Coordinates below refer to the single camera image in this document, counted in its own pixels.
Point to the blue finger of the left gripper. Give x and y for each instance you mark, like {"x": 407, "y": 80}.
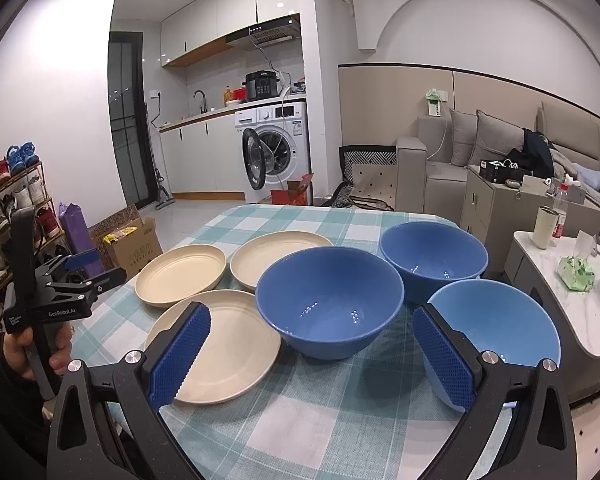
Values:
{"x": 83, "y": 260}

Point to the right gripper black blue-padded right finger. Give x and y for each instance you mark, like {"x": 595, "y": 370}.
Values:
{"x": 539, "y": 443}

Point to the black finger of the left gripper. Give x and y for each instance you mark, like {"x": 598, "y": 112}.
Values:
{"x": 92, "y": 287}

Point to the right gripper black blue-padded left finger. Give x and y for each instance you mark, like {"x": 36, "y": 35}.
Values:
{"x": 107, "y": 422}

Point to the beige plate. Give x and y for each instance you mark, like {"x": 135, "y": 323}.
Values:
{"x": 253, "y": 258}
{"x": 179, "y": 274}
{"x": 240, "y": 349}

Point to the light blue bowl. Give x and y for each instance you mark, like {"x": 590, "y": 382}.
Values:
{"x": 493, "y": 317}

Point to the large blue bowl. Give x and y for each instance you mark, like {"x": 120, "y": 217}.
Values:
{"x": 331, "y": 302}

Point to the white kitchen base cabinets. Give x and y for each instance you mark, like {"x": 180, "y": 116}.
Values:
{"x": 204, "y": 159}

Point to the person's left hand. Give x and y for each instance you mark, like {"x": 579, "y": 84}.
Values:
{"x": 14, "y": 349}

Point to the purple rolled mat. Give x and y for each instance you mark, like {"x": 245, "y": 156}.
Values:
{"x": 73, "y": 223}

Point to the cardboard box with items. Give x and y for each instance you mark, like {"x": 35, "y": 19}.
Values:
{"x": 126, "y": 240}

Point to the wooden shoe rack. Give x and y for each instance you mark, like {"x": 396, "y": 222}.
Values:
{"x": 27, "y": 216}

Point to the white marble side table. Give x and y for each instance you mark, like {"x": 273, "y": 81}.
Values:
{"x": 576, "y": 315}

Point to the black glass door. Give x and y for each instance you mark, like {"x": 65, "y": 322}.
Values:
{"x": 128, "y": 118}

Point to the green tissue pack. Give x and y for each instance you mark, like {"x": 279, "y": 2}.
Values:
{"x": 576, "y": 274}

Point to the cream tumbler cup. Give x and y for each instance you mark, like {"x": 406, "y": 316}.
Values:
{"x": 545, "y": 223}

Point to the teal checked tablecloth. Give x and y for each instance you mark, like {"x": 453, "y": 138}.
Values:
{"x": 373, "y": 416}

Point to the grey side cabinet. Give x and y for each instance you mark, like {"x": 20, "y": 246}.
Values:
{"x": 493, "y": 213}

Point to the red gift box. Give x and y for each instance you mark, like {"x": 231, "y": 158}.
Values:
{"x": 296, "y": 193}

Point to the white washing machine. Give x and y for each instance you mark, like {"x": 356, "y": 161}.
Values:
{"x": 275, "y": 149}

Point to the clear bottle red cap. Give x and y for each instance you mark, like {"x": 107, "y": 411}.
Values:
{"x": 560, "y": 206}

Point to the black box on cabinet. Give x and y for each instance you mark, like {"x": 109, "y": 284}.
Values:
{"x": 500, "y": 171}

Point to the black rice cooker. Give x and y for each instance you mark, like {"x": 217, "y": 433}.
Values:
{"x": 260, "y": 85}

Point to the white upper cabinets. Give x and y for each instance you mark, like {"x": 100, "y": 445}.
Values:
{"x": 198, "y": 30}

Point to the dark jacket on sofa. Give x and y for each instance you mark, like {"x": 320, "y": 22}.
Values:
{"x": 533, "y": 158}

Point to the grey sofa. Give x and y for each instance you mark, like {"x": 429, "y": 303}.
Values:
{"x": 434, "y": 162}

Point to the black patterned folding chair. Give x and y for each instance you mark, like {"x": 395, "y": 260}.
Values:
{"x": 369, "y": 174}

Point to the range hood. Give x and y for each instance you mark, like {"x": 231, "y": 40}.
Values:
{"x": 266, "y": 34}

